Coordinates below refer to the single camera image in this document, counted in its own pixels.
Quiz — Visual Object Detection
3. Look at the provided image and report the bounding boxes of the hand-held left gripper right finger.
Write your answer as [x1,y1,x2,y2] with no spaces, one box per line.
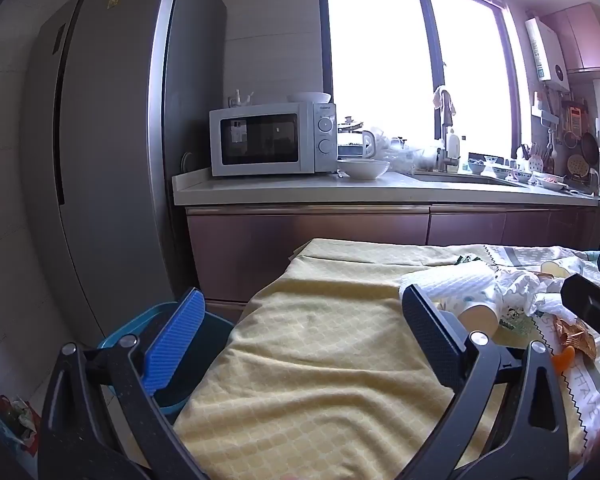
[401,284,571,480]

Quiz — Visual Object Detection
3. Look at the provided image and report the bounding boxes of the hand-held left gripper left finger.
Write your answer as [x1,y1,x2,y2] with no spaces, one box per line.
[36,287,212,480]

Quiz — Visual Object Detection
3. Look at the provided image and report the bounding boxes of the blue trash bin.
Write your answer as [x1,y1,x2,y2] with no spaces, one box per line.
[97,301,237,417]

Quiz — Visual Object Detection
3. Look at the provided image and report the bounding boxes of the white blue-dotted paper cup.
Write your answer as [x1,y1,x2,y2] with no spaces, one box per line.
[442,297,503,342]
[540,259,572,279]

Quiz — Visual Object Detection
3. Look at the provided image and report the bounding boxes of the orange peel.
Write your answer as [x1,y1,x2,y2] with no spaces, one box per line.
[551,347,577,373]

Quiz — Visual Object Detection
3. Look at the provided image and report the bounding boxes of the white tissue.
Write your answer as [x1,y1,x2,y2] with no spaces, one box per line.
[495,267,568,318]

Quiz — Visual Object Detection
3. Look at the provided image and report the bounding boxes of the bronze foil wrapper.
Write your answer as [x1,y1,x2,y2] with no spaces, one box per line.
[552,315,598,361]

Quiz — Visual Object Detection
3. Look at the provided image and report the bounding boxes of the embossed white paper towel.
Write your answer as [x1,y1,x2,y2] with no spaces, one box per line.
[399,265,496,306]

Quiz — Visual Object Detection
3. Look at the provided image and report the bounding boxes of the white plate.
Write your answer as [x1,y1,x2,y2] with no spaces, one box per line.
[532,172,567,192]

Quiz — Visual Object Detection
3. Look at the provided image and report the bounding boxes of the hanging round strainer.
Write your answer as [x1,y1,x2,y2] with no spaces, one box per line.
[566,154,590,179]

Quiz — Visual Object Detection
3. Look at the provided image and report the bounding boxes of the yellow printed tablecloth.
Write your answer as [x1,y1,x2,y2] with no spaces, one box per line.
[172,237,600,480]

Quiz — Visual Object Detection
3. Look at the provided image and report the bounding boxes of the hanging dark pan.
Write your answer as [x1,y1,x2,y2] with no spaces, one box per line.
[580,130,600,161]

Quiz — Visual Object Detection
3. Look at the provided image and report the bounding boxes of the knife block with utensils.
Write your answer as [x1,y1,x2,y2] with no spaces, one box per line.
[517,142,556,174]

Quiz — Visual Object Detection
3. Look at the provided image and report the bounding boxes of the hanging grater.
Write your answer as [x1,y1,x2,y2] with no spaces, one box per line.
[566,102,586,133]

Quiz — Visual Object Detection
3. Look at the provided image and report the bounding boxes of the kitchen counter cabinet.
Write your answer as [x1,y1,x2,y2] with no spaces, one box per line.
[172,167,600,311]

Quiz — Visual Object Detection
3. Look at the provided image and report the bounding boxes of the kitchen sink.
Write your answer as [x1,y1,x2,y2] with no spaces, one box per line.
[414,170,527,187]

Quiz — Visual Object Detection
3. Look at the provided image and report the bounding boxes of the large white bowl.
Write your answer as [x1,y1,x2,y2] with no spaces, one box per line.
[339,159,391,181]

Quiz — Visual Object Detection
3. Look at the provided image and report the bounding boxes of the clear plastic bags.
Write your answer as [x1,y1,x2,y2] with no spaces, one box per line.
[386,135,443,173]

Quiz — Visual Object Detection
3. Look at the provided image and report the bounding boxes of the white electric kettle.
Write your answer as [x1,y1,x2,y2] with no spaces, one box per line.
[361,130,387,160]

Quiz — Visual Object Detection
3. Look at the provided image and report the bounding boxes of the metal kitchen faucet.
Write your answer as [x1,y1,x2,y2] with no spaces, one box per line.
[432,86,462,173]

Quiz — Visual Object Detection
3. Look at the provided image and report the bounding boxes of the grey refrigerator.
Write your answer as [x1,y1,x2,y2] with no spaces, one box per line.
[20,0,229,343]

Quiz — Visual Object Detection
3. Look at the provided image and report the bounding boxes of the white water heater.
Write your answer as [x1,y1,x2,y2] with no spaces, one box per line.
[525,17,571,93]

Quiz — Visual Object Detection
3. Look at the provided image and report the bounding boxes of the white microwave oven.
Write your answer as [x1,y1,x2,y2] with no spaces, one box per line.
[209,102,338,177]

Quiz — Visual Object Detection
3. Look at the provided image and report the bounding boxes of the pot with lid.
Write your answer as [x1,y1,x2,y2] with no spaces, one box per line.
[337,116,366,137]

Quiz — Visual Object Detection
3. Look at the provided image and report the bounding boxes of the small white bowl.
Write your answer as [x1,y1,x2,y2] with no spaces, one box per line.
[287,92,332,106]

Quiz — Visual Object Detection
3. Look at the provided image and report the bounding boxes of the dark-framed window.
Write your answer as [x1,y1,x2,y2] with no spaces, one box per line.
[316,0,527,161]

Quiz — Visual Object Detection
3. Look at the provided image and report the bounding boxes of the pink wall cabinet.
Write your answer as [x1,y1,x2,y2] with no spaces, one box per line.
[542,2,600,75]

